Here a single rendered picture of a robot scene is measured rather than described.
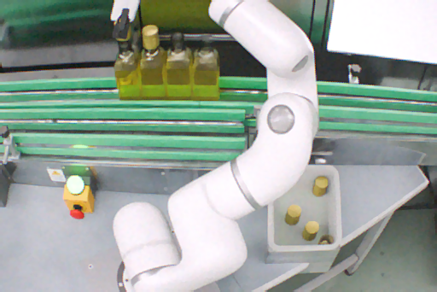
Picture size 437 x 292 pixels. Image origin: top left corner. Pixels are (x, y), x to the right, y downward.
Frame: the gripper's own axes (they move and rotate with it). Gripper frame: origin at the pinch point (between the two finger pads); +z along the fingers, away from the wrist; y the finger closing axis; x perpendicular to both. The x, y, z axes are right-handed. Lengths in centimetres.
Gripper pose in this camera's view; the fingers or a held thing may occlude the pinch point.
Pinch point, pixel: (122, 24)
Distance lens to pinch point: 114.2
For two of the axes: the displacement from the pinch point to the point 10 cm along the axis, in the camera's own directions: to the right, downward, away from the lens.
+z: -2.6, 5.3, 8.1
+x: 9.7, 1.6, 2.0
